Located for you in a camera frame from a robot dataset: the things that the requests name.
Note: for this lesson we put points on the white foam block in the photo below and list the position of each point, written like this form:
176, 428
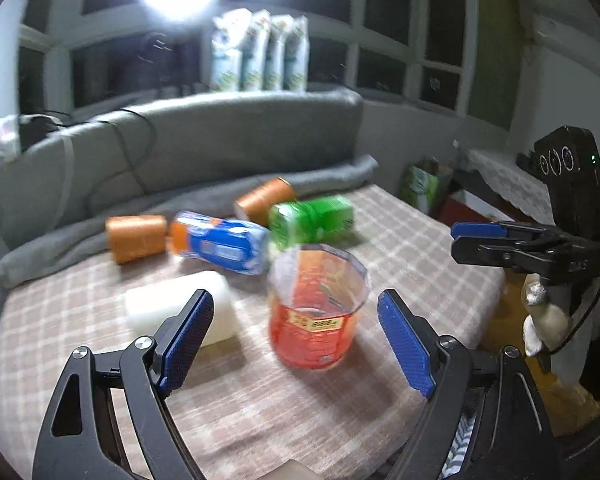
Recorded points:
160, 300

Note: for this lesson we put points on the plaid table cloth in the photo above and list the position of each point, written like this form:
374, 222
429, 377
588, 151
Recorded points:
420, 260

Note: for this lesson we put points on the person's right hand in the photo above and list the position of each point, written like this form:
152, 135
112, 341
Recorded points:
547, 325

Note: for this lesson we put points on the white lace cloth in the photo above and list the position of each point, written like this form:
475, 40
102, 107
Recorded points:
505, 175

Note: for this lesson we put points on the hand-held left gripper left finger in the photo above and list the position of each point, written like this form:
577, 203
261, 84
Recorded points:
187, 337

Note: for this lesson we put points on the white framed window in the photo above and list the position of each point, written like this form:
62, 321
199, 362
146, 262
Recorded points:
355, 30

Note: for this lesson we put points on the grey sofa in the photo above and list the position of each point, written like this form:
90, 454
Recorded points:
230, 135

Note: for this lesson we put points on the red clear plastic cup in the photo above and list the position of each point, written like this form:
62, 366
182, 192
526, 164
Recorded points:
312, 327

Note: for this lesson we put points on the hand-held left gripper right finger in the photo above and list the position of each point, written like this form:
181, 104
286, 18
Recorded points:
402, 340

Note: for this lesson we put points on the black device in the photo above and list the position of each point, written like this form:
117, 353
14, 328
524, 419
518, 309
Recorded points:
35, 132

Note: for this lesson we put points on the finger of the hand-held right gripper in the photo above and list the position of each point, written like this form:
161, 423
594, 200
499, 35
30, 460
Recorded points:
477, 231
500, 254

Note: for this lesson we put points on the green box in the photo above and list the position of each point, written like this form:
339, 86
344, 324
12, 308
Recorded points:
422, 185

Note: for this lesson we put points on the white printed packet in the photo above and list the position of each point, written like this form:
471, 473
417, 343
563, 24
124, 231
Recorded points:
297, 55
276, 55
225, 55
255, 55

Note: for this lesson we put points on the blue snack packet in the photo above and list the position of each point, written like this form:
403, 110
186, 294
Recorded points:
220, 247

